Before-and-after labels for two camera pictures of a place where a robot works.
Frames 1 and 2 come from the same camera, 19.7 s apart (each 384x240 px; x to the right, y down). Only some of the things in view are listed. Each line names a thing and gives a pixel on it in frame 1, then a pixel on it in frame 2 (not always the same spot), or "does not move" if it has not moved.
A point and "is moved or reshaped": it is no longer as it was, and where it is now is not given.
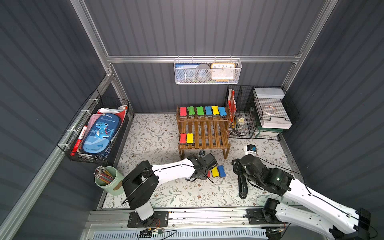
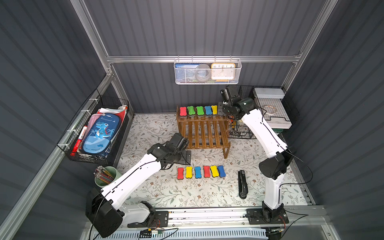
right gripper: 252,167 to 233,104
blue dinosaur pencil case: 101,134 does not move
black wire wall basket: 94,135 does not move
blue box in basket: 184,73 does not move
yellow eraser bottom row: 215,172 does not move
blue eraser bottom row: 220,169 does not move
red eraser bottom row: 183,138 is moved or reshaped
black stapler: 243,186 does not move
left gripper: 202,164 to 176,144
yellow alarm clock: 223,72 does not move
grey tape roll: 203,72 does not move
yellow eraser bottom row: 190,138 is moved or reshaped
